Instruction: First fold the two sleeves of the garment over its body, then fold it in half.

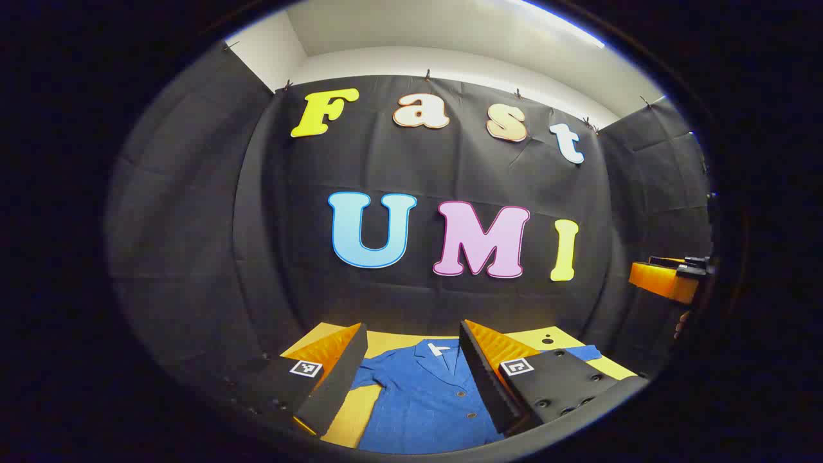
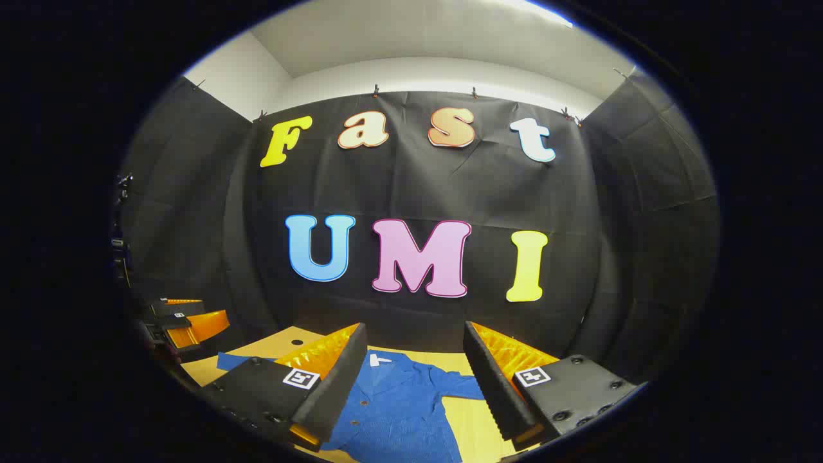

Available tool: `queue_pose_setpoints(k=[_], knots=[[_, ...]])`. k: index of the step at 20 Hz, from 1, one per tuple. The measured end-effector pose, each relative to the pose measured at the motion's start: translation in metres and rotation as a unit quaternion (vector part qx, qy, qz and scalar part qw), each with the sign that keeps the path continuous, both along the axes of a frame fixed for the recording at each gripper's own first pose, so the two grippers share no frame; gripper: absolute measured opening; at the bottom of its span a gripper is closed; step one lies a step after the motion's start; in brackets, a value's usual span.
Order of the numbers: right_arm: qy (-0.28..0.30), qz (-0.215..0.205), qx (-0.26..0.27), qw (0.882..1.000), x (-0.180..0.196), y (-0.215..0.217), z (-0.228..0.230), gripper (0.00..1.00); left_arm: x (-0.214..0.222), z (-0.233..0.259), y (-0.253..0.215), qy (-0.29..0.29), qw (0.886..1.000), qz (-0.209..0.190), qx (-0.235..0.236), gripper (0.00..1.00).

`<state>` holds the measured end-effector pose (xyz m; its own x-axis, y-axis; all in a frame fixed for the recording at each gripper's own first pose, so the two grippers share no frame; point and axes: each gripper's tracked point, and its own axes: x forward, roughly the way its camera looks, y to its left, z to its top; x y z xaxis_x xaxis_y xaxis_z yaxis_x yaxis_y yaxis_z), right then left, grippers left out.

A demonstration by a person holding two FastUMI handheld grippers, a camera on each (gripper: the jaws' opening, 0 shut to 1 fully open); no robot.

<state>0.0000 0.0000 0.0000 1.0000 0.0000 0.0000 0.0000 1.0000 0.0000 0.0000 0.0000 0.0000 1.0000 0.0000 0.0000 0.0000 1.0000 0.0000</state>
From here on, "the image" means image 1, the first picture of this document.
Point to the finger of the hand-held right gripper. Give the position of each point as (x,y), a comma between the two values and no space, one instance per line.
(665,280)

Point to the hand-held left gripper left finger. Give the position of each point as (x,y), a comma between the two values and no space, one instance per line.
(334,386)

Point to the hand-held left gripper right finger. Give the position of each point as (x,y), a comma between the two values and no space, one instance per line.
(483,379)

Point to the blue button-up jacket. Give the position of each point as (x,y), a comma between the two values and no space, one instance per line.
(427,399)

